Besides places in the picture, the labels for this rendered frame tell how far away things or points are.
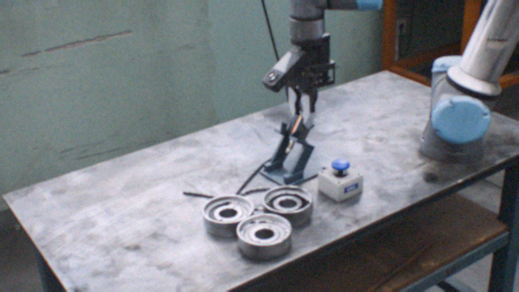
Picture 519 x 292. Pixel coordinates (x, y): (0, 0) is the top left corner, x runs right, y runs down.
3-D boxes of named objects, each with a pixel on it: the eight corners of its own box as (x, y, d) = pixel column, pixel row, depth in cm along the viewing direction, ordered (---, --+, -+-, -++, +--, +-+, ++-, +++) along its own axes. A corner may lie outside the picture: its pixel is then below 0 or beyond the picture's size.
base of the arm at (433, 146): (448, 129, 172) (452, 93, 168) (497, 150, 161) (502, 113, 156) (406, 146, 165) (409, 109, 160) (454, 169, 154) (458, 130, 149)
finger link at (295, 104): (315, 119, 156) (317, 84, 151) (295, 126, 153) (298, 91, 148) (306, 113, 158) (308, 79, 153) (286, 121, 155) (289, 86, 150)
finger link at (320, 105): (332, 126, 152) (328, 88, 149) (312, 134, 149) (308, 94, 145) (322, 123, 154) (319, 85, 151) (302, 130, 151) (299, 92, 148)
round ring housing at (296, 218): (310, 200, 145) (310, 183, 143) (315, 227, 135) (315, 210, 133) (261, 203, 144) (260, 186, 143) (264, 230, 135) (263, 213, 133)
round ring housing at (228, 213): (255, 238, 133) (254, 221, 131) (202, 241, 133) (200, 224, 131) (254, 209, 142) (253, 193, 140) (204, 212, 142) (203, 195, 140)
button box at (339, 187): (338, 203, 143) (339, 183, 141) (318, 190, 148) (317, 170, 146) (366, 191, 147) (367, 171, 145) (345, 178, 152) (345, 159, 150)
